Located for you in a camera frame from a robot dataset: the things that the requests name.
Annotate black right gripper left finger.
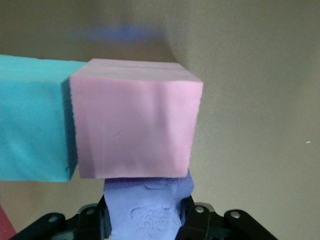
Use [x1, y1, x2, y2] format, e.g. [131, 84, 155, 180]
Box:
[9, 194, 112, 240]

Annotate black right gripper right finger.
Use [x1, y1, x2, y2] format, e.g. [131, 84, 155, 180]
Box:
[176, 194, 276, 240]

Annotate purple foam cube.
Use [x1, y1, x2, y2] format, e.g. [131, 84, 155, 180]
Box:
[103, 169, 195, 240]

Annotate red foam cube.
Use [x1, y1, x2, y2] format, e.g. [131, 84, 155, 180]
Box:
[0, 202, 17, 240]

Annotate pink foam cube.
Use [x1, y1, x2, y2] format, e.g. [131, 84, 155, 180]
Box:
[68, 58, 205, 180]

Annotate light blue foam cube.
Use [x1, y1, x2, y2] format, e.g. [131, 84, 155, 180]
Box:
[0, 54, 87, 182]

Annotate brown table cover sheet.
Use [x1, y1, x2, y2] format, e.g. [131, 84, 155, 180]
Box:
[0, 0, 320, 240]

